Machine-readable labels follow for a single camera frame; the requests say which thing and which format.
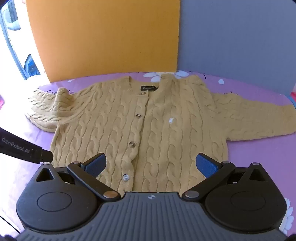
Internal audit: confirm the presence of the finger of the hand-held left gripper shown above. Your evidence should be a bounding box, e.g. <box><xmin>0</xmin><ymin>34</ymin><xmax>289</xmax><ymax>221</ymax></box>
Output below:
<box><xmin>37</xmin><ymin>148</ymin><xmax>53</xmax><ymax>164</ymax></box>

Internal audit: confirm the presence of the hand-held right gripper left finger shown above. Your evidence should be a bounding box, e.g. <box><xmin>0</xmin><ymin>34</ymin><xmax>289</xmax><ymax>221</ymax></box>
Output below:
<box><xmin>31</xmin><ymin>152</ymin><xmax>121</xmax><ymax>201</ymax></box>

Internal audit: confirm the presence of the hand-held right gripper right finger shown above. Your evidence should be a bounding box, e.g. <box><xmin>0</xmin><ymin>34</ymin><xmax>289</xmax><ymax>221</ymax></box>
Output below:
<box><xmin>181</xmin><ymin>152</ymin><xmax>267</xmax><ymax>200</ymax></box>

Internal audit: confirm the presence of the yellow cable-knit cardigan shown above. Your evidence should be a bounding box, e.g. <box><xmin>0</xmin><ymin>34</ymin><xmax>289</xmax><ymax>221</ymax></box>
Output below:
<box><xmin>25</xmin><ymin>74</ymin><xmax>296</xmax><ymax>193</ymax></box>

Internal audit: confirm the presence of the pink floral printed bed sheet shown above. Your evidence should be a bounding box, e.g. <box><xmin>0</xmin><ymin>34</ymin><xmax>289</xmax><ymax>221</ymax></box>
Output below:
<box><xmin>0</xmin><ymin>70</ymin><xmax>296</xmax><ymax>234</ymax></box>

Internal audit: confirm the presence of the orange board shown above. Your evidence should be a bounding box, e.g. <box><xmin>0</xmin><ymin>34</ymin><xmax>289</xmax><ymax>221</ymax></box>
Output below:
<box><xmin>24</xmin><ymin>0</ymin><xmax>181</xmax><ymax>83</ymax></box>

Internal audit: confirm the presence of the grey board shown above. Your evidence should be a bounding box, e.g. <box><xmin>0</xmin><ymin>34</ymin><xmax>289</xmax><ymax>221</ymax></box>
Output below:
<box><xmin>176</xmin><ymin>0</ymin><xmax>296</xmax><ymax>96</ymax></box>

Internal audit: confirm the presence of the blue window frame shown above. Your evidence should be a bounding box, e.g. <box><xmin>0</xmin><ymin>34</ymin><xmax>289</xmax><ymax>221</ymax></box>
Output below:
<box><xmin>0</xmin><ymin>5</ymin><xmax>28</xmax><ymax>80</ymax></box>

